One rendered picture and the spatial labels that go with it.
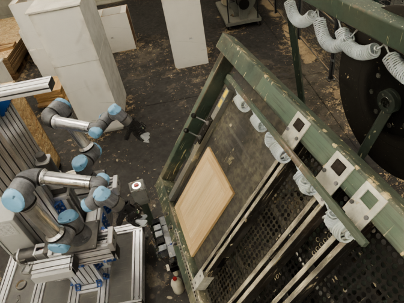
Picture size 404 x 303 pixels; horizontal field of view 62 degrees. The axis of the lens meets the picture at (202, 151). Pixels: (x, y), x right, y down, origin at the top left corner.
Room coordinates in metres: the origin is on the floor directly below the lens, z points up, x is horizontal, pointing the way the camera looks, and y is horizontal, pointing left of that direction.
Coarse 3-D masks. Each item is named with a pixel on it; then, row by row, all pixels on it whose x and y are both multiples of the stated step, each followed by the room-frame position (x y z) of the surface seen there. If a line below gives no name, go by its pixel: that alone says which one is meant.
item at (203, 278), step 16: (288, 128) 1.11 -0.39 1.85; (304, 128) 1.05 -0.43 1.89; (288, 144) 1.06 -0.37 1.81; (272, 176) 1.05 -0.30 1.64; (288, 176) 1.05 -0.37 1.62; (256, 192) 1.06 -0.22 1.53; (272, 192) 1.03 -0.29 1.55; (256, 208) 1.02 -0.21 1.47; (240, 224) 1.01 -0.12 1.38; (224, 240) 1.02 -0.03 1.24; (240, 240) 1.00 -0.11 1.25; (224, 256) 0.98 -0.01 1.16; (208, 272) 0.96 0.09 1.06
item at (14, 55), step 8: (0, 24) 8.24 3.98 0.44; (8, 24) 8.12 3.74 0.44; (16, 24) 8.02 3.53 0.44; (0, 32) 7.65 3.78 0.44; (8, 32) 7.55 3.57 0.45; (16, 32) 7.45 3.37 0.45; (0, 40) 7.16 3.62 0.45; (8, 40) 7.07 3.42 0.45; (16, 40) 6.99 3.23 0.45; (16, 48) 6.71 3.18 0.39; (24, 48) 7.02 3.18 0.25; (0, 56) 6.32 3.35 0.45; (8, 56) 6.26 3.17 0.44; (16, 56) 6.54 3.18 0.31; (24, 56) 6.86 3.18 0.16; (8, 64) 6.17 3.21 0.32; (16, 64) 6.38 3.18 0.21; (24, 64) 6.72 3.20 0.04; (16, 72) 6.27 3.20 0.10
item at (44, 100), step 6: (54, 78) 5.30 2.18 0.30; (60, 84) 5.03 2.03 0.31; (54, 90) 4.88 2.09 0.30; (60, 90) 4.89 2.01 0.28; (36, 96) 4.87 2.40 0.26; (42, 96) 4.89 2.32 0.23; (48, 96) 4.89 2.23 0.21; (54, 96) 4.87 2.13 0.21; (60, 96) 4.88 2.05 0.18; (66, 96) 4.94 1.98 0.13; (42, 102) 4.88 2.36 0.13; (48, 102) 4.85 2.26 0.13; (42, 108) 4.82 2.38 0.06
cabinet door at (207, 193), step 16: (208, 160) 1.59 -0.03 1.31; (192, 176) 1.63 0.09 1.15; (208, 176) 1.50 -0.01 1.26; (224, 176) 1.38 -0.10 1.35; (192, 192) 1.53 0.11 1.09; (208, 192) 1.41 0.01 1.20; (224, 192) 1.29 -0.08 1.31; (176, 208) 1.58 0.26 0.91; (192, 208) 1.44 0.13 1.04; (208, 208) 1.32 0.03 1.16; (224, 208) 1.23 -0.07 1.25; (192, 224) 1.35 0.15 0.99; (208, 224) 1.24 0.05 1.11; (192, 240) 1.26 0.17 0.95; (192, 256) 1.18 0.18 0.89
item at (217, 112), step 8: (224, 104) 1.76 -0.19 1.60; (216, 112) 1.75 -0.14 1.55; (216, 120) 1.75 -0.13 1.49; (208, 136) 1.73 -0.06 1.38; (200, 144) 1.72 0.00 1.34; (192, 152) 1.75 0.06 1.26; (200, 152) 1.72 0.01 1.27; (192, 160) 1.71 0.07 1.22; (184, 168) 1.73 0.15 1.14; (184, 176) 1.69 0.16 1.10; (176, 184) 1.71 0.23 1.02; (176, 192) 1.68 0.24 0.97
